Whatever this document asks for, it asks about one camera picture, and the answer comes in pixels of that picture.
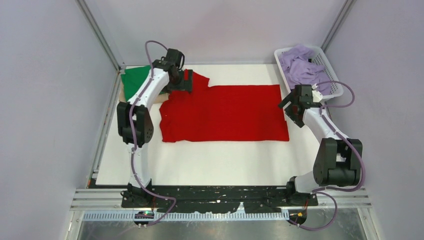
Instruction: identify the red t shirt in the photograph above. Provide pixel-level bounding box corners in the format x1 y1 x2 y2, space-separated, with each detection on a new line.
159 72 290 143

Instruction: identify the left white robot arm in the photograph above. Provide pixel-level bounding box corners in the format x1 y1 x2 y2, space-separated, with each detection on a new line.
116 48 193 208

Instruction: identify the folded beige t shirt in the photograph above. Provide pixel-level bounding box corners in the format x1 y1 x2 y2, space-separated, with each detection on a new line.
118 91 169 104

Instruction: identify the lilac t shirt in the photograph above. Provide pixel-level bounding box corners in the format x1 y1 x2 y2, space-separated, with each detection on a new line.
278 44 331 96

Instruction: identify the white plastic basket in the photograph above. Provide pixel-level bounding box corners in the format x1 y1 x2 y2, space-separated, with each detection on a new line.
274 44 344 101

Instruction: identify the folded green t shirt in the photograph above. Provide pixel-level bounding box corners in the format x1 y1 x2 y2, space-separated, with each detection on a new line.
119 65 151 102

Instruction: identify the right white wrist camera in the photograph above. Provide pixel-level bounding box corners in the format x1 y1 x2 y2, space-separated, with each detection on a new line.
312 90 323 103

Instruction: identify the left aluminium frame post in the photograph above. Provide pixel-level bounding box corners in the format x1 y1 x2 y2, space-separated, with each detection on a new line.
75 0 126 74

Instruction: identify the aluminium frame post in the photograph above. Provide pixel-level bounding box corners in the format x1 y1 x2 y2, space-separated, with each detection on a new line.
75 0 126 74
321 0 357 52

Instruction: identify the right aluminium frame post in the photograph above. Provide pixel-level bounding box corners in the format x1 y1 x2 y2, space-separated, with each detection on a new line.
321 0 357 52

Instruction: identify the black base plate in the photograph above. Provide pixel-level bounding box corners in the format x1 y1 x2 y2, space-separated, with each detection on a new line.
120 185 318 214

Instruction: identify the aluminium front rail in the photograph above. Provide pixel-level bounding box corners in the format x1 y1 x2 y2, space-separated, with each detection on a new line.
70 188 373 211

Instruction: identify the white slotted cable duct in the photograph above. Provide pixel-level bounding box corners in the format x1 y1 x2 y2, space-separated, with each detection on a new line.
82 209 289 222

